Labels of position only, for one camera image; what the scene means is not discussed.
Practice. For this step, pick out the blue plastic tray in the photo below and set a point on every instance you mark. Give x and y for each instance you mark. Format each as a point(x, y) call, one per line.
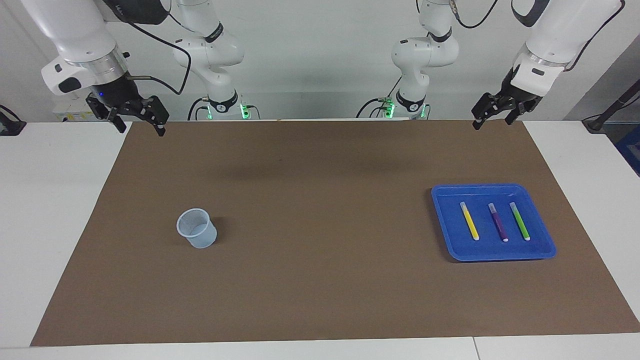
point(455, 225)

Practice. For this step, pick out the yellow marker pen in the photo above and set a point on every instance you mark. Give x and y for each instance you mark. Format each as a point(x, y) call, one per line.
point(469, 221)

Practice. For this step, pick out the translucent plastic cup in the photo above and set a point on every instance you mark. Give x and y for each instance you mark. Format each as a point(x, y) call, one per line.
point(199, 235)

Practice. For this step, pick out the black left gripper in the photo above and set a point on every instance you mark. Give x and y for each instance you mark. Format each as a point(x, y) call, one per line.
point(520, 95)

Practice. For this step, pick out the white wall socket box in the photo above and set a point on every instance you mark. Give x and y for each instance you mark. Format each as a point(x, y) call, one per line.
point(75, 116)

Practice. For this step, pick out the purple marker pen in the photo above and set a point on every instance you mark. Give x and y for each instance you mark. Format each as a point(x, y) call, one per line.
point(498, 223)

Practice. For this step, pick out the brown table mat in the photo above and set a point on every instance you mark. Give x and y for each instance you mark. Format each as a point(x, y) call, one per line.
point(320, 280)

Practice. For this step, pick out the green marker pen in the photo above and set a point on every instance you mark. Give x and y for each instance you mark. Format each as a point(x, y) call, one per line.
point(520, 221)

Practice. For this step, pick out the black stand pole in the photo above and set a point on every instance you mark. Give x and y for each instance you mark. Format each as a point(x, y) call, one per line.
point(612, 107)

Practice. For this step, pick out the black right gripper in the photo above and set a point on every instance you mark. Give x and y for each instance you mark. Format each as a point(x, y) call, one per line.
point(117, 95)

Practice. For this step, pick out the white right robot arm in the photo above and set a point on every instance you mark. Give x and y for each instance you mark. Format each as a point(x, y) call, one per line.
point(75, 30)

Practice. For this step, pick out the blue box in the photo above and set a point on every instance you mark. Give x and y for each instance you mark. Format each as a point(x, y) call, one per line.
point(631, 150)

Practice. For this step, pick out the black clamp mount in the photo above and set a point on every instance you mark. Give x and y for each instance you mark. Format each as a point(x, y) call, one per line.
point(10, 125)

